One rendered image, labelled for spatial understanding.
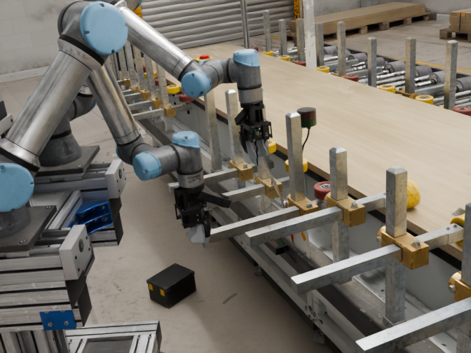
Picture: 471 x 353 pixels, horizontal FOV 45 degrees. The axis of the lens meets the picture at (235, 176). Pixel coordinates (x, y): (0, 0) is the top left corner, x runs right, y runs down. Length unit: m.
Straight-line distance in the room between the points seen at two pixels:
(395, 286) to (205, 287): 1.70
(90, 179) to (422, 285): 1.09
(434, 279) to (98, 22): 1.13
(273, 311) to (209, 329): 0.32
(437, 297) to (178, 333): 1.39
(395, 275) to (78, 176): 1.06
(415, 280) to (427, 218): 0.23
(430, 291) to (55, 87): 1.16
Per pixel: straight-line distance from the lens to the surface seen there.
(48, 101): 1.37
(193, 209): 1.64
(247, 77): 1.71
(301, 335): 2.68
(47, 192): 2.00
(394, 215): 1.40
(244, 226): 1.75
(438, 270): 1.71
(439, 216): 1.69
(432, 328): 1.18
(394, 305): 1.53
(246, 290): 3.00
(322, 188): 1.85
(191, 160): 1.58
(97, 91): 1.57
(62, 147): 1.95
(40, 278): 1.56
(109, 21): 1.38
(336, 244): 1.69
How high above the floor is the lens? 1.66
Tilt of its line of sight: 22 degrees down
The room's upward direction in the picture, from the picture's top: 6 degrees counter-clockwise
